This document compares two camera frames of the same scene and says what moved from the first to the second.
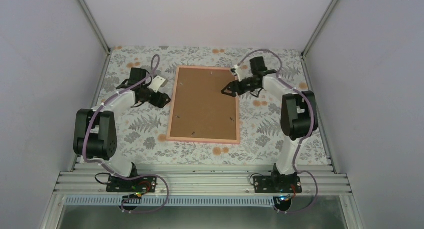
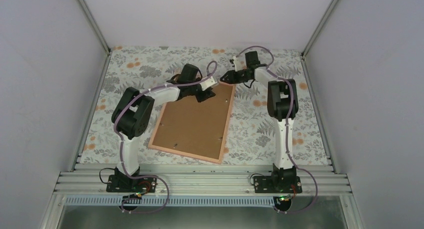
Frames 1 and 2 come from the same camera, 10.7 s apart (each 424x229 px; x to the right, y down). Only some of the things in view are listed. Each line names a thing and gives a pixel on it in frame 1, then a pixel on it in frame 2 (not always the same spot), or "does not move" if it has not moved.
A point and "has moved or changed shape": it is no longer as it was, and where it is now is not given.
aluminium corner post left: [92, 21] does not move
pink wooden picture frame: [199, 111] has moved or changed shape
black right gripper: [231, 87] to [232, 78]
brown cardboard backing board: [201, 110] has moved or changed shape
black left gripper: [159, 102] to [206, 95]
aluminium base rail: [202, 178] does not move
